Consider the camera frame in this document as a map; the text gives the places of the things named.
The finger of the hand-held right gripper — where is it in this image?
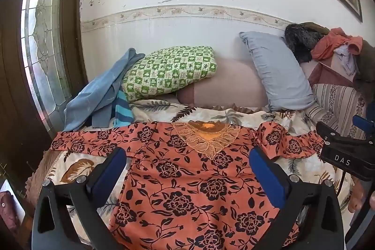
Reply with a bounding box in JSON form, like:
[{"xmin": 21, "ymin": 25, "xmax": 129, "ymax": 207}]
[
  {"xmin": 316, "ymin": 120, "xmax": 353, "ymax": 146},
  {"xmin": 352, "ymin": 115, "xmax": 375, "ymax": 138}
]

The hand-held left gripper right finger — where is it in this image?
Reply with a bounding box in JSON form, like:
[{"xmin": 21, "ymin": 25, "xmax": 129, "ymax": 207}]
[{"xmin": 249, "ymin": 146, "xmax": 344, "ymax": 250}]

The striped pillow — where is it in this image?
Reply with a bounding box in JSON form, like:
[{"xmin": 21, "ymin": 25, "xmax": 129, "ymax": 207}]
[{"xmin": 305, "ymin": 83, "xmax": 370, "ymax": 139}]

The blue grey garment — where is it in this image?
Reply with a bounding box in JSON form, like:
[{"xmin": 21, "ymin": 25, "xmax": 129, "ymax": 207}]
[{"xmin": 64, "ymin": 48, "xmax": 146, "ymax": 132}]

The dark furry cloth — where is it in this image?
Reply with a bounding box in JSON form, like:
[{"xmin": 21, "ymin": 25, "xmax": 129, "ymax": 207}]
[{"xmin": 284, "ymin": 23, "xmax": 323, "ymax": 63}]

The orange floral blouse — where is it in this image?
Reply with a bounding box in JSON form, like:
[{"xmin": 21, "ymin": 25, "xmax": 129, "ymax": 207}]
[{"xmin": 50, "ymin": 120, "xmax": 326, "ymax": 250}]

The light blue pillow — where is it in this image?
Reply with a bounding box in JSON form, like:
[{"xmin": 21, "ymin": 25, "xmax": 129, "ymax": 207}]
[{"xmin": 239, "ymin": 31, "xmax": 317, "ymax": 111}]

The brown wooden door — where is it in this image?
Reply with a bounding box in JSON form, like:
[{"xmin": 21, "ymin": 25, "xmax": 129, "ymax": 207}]
[{"xmin": 0, "ymin": 0, "xmax": 90, "ymax": 157}]

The lavender cloth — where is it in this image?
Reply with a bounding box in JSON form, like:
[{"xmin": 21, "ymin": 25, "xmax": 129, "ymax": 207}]
[{"xmin": 334, "ymin": 43, "xmax": 359, "ymax": 76}]

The white paper sheet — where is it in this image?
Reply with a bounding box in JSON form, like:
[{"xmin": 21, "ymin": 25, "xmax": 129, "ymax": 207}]
[{"xmin": 0, "ymin": 178, "xmax": 27, "ymax": 227}]

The stained glass door panel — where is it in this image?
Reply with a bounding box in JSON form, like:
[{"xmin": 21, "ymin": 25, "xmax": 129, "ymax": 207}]
[{"xmin": 20, "ymin": 0, "xmax": 74, "ymax": 129}]

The cream leaf print blanket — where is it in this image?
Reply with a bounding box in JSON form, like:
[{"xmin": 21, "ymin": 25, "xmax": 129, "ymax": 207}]
[{"xmin": 25, "ymin": 99, "xmax": 356, "ymax": 250}]

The green checked pillow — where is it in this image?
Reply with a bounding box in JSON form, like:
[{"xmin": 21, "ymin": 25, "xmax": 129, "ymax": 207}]
[{"xmin": 121, "ymin": 46, "xmax": 218, "ymax": 102}]

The teal striped cloth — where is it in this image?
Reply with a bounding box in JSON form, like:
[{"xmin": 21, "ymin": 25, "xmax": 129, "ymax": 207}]
[{"xmin": 113, "ymin": 89, "xmax": 134, "ymax": 127}]

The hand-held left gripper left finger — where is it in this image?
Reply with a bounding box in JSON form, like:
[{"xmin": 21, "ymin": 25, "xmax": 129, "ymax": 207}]
[{"xmin": 32, "ymin": 147, "xmax": 127, "ymax": 250}]

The person's right hand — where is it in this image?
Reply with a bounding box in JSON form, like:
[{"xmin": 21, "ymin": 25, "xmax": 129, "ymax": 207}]
[{"xmin": 350, "ymin": 174, "xmax": 375, "ymax": 211}]

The brown cloth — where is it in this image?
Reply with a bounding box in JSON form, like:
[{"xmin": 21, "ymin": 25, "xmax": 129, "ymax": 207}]
[{"xmin": 353, "ymin": 39, "xmax": 375, "ymax": 98}]

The pink maroon sheet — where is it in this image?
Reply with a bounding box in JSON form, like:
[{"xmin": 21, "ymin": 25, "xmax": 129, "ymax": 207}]
[{"xmin": 300, "ymin": 60, "xmax": 358, "ymax": 87}]

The dark red object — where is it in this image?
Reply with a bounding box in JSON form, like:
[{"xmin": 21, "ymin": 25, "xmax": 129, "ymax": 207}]
[{"xmin": 0, "ymin": 190, "xmax": 19, "ymax": 232}]

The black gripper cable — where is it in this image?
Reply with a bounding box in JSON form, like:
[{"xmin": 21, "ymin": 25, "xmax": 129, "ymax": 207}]
[{"xmin": 335, "ymin": 169, "xmax": 348, "ymax": 201}]

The pink bolster pillow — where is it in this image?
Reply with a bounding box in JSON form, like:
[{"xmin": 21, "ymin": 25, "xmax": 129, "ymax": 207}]
[{"xmin": 176, "ymin": 58, "xmax": 271, "ymax": 108}]

